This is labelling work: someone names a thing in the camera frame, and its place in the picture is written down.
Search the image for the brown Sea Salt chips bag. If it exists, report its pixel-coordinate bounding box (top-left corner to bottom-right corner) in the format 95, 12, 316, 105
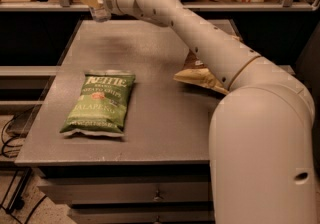
173, 51, 229, 95

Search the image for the green Kettle chips bag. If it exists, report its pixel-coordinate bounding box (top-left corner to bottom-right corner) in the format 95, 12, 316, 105
60, 70, 136, 137

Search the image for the grey drawer cabinet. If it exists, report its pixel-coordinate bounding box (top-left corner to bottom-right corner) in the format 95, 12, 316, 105
16, 20, 222, 224

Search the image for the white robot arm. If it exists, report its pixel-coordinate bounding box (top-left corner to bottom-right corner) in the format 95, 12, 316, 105
81, 0, 317, 224

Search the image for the black cables left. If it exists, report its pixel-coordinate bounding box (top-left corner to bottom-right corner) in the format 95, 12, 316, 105
0, 107, 48, 224

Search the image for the metal drawer knob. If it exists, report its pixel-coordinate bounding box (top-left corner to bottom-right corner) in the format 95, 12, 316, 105
153, 190, 163, 202

